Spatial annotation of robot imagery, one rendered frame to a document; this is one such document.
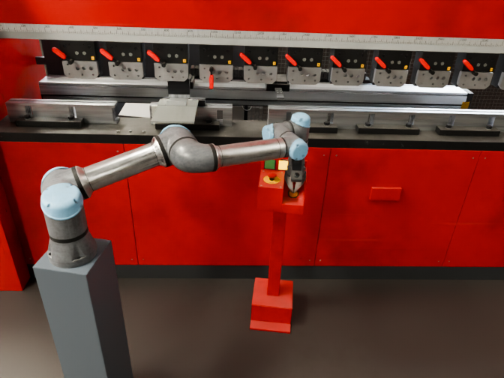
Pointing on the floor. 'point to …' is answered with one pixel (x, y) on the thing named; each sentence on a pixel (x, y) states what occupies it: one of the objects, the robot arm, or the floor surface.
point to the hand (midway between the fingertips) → (293, 191)
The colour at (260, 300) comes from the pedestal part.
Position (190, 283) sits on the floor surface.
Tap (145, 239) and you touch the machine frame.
